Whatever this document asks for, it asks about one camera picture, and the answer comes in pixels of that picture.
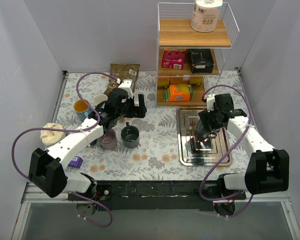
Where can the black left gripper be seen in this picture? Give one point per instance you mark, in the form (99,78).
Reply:
(134,110)

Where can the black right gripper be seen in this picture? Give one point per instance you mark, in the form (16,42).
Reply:
(204,126)

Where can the dark green mug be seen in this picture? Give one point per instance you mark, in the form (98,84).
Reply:
(130,136)

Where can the teal grey mug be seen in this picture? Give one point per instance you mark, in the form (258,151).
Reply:
(202,138)

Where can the light blue mug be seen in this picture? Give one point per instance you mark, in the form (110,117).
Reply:
(99,98)

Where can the mauve purple mug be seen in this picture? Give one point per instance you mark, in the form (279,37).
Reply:
(108,141)

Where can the blue mug yellow inside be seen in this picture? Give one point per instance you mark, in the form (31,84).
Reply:
(82,110)

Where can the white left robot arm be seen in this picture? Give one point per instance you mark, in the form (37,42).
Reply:
(47,167)

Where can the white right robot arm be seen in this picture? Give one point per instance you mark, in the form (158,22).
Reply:
(268,168)

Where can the yellow sponge packs row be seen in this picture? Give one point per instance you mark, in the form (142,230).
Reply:
(165,81)

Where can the steel tray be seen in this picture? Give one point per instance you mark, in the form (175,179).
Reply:
(193,152)

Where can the orange green sponge pack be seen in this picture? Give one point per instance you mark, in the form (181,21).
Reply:
(178,93)

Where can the brown snack bag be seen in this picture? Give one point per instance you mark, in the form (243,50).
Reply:
(122,72)

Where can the black box on shelf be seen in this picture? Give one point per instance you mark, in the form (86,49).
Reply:
(201,60)

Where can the pink Mommy box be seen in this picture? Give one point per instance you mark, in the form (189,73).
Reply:
(173,58)

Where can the purple small box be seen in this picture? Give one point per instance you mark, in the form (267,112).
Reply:
(76,162)

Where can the toilet paper roll on shelf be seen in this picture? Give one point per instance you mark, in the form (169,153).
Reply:
(205,15)

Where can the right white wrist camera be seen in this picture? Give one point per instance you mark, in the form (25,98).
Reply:
(210,101)

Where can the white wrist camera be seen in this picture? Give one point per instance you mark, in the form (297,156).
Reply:
(210,101)
(125,85)

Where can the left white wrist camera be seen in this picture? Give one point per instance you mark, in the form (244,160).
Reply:
(125,85)

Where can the white wire wooden shelf rack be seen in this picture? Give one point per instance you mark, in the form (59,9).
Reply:
(186,56)

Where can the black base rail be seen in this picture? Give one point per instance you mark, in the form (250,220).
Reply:
(157,194)

